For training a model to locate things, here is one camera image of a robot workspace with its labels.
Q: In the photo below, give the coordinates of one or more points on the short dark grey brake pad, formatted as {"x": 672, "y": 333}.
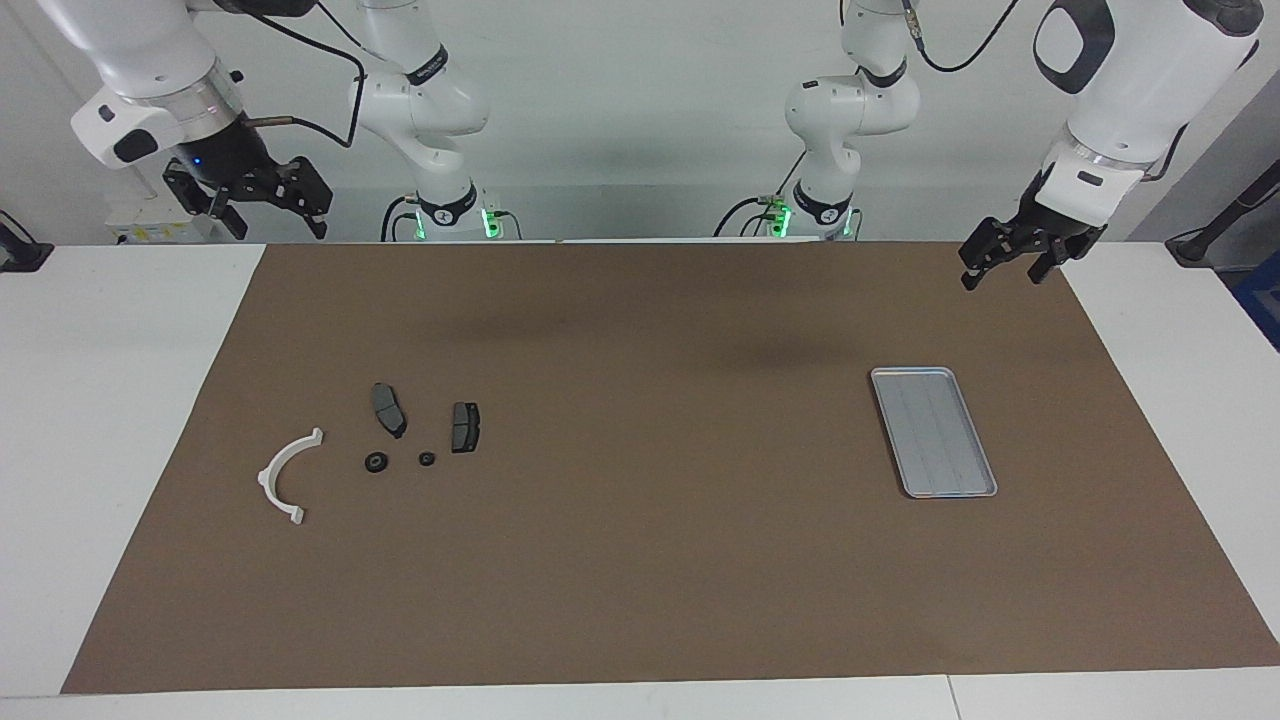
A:
{"x": 465, "y": 428}

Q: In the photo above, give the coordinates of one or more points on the black clamp mount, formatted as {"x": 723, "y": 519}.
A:
{"x": 25, "y": 255}

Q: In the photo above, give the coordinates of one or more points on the silver metal tray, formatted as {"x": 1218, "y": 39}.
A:
{"x": 935, "y": 435}

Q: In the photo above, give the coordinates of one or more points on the blue box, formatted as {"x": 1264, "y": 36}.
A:
{"x": 1262, "y": 300}

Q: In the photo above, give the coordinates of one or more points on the white box with yellow labels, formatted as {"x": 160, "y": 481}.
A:
{"x": 150, "y": 232}

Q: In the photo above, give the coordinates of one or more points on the white curved plastic bracket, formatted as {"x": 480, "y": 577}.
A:
{"x": 266, "y": 480}

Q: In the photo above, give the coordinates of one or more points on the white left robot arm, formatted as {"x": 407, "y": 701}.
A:
{"x": 850, "y": 110}

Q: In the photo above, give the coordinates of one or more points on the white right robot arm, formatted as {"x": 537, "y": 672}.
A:
{"x": 420, "y": 100}

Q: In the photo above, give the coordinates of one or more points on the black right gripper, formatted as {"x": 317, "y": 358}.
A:
{"x": 225, "y": 160}

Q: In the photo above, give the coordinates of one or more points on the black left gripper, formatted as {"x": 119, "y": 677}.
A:
{"x": 1055, "y": 228}

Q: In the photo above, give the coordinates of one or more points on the brown table mat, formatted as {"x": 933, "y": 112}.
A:
{"x": 640, "y": 560}

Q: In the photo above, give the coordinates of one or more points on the long dark grey brake pad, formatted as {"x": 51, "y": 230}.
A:
{"x": 388, "y": 408}

